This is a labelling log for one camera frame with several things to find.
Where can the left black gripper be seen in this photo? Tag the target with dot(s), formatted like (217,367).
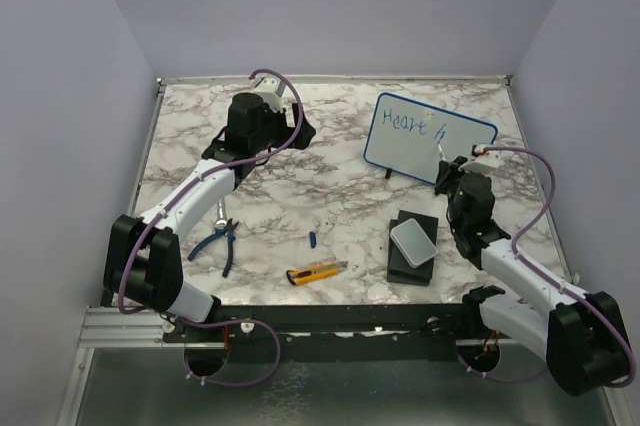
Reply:
(287,132)

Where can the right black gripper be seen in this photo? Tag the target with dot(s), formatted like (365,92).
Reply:
(450,170)

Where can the blue whiteboard marker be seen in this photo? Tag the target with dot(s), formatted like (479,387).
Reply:
(441,153)

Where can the blue framed whiteboard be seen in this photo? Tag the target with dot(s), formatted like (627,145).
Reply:
(404,134)

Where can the blue marker cap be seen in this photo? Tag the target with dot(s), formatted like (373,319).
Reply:
(313,239)

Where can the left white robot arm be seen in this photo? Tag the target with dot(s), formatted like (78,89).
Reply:
(144,262)

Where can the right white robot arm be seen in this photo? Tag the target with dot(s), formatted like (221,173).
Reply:
(579,335)

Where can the grey white eraser case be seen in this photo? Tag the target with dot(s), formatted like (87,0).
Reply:
(413,243)

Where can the black box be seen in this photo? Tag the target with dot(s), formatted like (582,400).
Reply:
(398,270)

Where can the silver wrench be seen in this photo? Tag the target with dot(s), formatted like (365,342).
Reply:
(221,216)

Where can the yellow utility knife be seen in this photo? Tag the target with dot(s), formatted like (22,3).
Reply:
(299,277)

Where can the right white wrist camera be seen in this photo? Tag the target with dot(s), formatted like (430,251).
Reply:
(482,161)

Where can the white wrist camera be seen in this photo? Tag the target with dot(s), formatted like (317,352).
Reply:
(270,90)
(482,161)

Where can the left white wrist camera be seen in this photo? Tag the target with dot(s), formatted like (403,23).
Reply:
(270,90)

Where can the black mounting base rail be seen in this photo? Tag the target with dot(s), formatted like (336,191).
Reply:
(323,333)

